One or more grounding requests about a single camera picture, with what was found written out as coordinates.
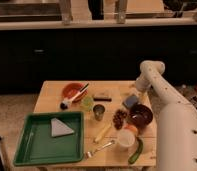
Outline grey folded cloth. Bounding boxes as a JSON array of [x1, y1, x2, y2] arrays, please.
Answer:
[[51, 118, 74, 137]]

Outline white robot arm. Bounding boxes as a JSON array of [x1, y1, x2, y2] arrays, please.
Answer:
[[135, 60, 197, 171]]

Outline wooden table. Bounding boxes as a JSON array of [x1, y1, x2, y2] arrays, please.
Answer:
[[34, 81, 157, 169]]

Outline white handled dish brush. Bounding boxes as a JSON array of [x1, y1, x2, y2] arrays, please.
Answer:
[[60, 84, 89, 110]]

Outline small metal cup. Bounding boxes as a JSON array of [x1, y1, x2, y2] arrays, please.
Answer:
[[93, 104, 105, 121]]

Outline blue sponge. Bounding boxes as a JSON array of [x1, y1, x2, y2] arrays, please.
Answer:
[[123, 95, 139, 109]]

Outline orange bowl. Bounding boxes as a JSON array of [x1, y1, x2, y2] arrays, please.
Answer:
[[62, 82, 87, 103]]

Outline black and tan eraser block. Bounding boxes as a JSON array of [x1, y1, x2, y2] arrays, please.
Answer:
[[93, 92, 112, 102]]

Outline dark purple bowl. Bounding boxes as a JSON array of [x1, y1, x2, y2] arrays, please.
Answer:
[[128, 104, 153, 128]]

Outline white cup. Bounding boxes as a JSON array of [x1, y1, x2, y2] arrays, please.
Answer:
[[116, 129, 135, 149]]

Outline bunch of dark grapes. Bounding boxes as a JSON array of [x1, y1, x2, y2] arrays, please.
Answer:
[[113, 109, 127, 130]]

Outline green cucumber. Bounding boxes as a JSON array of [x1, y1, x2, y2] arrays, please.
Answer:
[[128, 138, 143, 164]]

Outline green plastic cup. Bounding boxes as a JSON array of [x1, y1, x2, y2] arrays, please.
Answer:
[[81, 96, 93, 112]]

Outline orange carrot piece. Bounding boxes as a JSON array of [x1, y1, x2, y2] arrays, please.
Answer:
[[125, 124, 138, 132]]

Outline black cabinet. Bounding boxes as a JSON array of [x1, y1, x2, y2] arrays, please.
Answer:
[[0, 26, 197, 94]]

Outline green plastic tray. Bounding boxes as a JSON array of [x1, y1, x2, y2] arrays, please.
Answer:
[[14, 111, 84, 166]]

